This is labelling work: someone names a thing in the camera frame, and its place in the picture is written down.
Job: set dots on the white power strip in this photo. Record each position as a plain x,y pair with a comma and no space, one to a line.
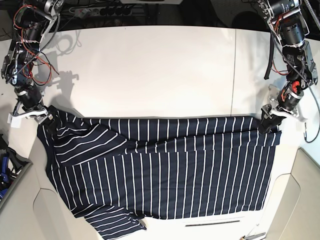
100,11

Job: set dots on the navy white striped T-shirt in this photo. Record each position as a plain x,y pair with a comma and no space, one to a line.
115,172

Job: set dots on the black round stool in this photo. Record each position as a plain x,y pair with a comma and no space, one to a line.
249,20

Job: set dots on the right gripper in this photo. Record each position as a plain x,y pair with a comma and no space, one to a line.
46,116

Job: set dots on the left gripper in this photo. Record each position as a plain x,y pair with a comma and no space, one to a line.
271,117

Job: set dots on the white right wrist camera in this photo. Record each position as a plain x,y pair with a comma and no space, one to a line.
14,120

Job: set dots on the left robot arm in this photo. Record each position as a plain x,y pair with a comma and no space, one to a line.
288,31

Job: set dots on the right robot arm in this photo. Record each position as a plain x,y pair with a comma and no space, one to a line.
31,23

